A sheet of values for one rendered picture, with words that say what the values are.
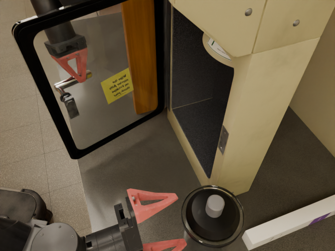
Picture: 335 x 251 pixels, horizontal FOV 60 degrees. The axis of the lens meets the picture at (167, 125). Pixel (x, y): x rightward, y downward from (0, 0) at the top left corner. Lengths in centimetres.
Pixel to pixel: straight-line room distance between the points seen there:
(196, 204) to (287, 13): 32
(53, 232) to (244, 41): 34
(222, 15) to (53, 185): 177
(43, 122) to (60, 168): 45
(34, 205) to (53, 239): 127
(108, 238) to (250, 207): 43
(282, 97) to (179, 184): 40
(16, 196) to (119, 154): 98
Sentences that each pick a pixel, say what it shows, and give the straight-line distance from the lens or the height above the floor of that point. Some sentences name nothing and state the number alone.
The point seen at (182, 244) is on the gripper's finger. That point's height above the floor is 113.
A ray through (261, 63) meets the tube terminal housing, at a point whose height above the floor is 139.
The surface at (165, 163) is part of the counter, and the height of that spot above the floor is 94.
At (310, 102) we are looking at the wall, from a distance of 102.
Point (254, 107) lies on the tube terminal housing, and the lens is 50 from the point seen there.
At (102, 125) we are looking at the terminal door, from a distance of 77.
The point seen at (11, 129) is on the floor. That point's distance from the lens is 239.
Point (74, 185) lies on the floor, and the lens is 195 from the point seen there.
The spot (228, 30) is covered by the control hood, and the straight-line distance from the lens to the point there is 36.
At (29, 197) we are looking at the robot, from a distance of 172.
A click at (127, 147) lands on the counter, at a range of 87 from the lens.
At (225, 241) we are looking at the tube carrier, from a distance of 51.
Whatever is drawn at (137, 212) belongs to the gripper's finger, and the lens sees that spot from 43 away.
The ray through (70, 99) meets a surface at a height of 121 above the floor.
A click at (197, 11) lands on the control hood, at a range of 33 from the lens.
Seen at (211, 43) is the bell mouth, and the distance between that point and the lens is 56.
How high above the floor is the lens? 165
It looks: 51 degrees down
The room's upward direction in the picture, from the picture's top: straight up
